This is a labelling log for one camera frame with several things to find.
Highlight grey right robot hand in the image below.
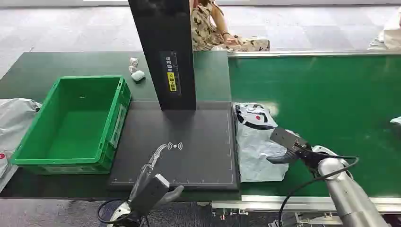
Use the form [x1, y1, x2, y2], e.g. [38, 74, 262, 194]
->
[266, 144, 321, 172]

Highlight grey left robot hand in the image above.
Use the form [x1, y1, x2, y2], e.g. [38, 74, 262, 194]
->
[128, 142, 185, 218]

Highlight white parcel bag black print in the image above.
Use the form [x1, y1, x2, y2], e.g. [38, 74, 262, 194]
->
[233, 102, 299, 183]

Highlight white crate label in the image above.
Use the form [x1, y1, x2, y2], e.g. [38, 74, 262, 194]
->
[109, 105, 127, 149]

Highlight green conveyor belt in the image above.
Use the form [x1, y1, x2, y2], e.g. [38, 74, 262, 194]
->
[228, 54, 401, 198]

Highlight green plastic crate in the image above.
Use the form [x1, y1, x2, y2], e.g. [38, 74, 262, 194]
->
[11, 75, 132, 175]

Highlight yellow pillar sticker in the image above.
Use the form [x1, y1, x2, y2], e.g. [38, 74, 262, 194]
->
[167, 72, 178, 92]

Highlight grey plastic parcel bag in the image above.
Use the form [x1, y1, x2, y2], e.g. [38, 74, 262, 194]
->
[0, 98, 43, 192]

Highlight black scanner pillar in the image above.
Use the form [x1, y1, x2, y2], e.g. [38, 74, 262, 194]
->
[128, 0, 197, 111]

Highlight person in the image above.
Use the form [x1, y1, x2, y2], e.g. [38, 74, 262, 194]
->
[189, 0, 271, 52]

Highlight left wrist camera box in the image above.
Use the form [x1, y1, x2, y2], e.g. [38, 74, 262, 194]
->
[129, 174, 170, 217]

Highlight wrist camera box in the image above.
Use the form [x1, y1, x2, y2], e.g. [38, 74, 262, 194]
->
[129, 174, 170, 217]
[270, 126, 311, 152]

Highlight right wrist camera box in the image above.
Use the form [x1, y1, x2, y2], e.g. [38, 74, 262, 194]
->
[270, 126, 311, 152]

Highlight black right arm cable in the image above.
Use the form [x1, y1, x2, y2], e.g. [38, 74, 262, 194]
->
[278, 156, 360, 227]

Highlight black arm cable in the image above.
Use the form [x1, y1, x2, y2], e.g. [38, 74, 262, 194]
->
[96, 198, 127, 225]
[278, 156, 360, 227]

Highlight aluminium conveyor frame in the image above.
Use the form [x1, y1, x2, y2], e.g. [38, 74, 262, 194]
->
[211, 194, 401, 215]

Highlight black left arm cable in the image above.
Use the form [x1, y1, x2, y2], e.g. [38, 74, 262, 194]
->
[96, 198, 127, 225]

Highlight black scanner base plate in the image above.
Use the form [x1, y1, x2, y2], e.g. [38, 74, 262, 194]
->
[107, 101, 241, 192]

